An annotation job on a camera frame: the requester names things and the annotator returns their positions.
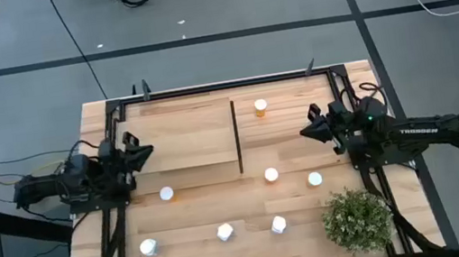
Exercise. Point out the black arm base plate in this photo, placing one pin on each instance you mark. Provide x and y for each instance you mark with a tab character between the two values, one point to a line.
362	160
86	207

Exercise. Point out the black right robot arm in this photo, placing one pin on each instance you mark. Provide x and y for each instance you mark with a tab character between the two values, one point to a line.
439	129

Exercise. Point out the black aluminium table frame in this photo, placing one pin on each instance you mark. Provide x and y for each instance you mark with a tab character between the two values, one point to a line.
228	86

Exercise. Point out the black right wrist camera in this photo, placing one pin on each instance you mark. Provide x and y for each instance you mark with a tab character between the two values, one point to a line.
310	113

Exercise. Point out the black frame bracket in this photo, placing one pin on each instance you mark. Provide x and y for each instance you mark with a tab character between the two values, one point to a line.
145	91
309	68

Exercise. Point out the orange pill bottle white cap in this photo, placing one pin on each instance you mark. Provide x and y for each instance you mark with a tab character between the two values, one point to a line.
271	174
315	178
260	106
166	193

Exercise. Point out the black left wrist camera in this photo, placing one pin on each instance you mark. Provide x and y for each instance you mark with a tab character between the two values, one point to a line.
124	140

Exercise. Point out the wooden shelf board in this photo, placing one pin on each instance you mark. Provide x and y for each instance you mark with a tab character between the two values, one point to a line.
190	139

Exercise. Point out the white medicine bottle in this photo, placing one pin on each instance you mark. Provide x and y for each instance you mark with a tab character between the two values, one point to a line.
225	231
278	224
149	246

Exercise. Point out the black shelf side panel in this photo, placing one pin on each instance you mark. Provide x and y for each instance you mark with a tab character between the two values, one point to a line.
236	136

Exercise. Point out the green potted plant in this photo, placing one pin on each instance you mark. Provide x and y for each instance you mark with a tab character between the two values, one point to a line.
357	223

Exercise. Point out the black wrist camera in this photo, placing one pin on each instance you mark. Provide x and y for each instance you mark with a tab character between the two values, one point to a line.
310	113
124	140

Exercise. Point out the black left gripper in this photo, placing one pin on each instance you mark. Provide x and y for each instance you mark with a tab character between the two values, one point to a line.
118	163

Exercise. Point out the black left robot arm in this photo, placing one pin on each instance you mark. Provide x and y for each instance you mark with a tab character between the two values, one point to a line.
38	190

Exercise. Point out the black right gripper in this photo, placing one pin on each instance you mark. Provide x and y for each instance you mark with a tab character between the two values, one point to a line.
340	123

